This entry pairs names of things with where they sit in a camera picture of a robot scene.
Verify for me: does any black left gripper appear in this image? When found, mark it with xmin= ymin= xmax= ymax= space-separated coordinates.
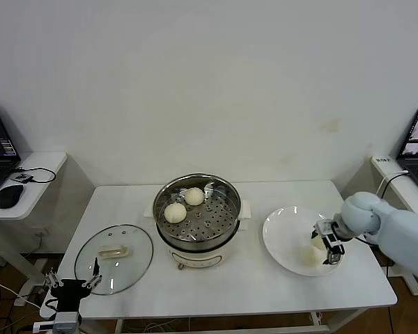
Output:
xmin=43 ymin=257 xmax=104 ymax=313

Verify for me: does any black computer mouse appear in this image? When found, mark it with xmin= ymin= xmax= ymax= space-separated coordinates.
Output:
xmin=0 ymin=184 xmax=24 ymax=209

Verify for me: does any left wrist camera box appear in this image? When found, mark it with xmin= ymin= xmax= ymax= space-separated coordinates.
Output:
xmin=33 ymin=311 xmax=82 ymax=334

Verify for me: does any thin black usb cable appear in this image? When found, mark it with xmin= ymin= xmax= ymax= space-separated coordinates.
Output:
xmin=15 ymin=166 xmax=56 ymax=184

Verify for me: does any white round plate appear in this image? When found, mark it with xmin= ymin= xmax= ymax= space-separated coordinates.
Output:
xmin=263 ymin=206 xmax=346 ymax=278

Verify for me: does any white side desk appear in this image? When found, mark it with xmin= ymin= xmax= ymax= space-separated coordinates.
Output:
xmin=371 ymin=156 xmax=418 ymax=296
xmin=0 ymin=151 xmax=69 ymax=289

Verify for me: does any white table frame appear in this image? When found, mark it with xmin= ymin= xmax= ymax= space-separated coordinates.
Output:
xmin=116 ymin=308 xmax=366 ymax=334

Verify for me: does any cream electric cooking pot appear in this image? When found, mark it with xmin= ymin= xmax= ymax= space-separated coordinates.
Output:
xmin=155 ymin=222 xmax=250 ymax=271

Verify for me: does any black cable with adapter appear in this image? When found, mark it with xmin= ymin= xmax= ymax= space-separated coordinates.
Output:
xmin=378 ymin=173 xmax=410 ymax=279

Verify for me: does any white charging cable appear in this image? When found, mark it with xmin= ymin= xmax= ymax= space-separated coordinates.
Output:
xmin=375 ymin=170 xmax=410 ymax=198

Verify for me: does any stainless steel steamer basket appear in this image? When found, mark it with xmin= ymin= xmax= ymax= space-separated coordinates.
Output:
xmin=144 ymin=175 xmax=254 ymax=244

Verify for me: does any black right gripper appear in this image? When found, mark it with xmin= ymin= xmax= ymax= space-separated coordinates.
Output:
xmin=311 ymin=219 xmax=348 ymax=267

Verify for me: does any glass lid with cream handle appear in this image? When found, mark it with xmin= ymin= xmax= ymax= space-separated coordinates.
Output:
xmin=74 ymin=224 xmax=154 ymax=296

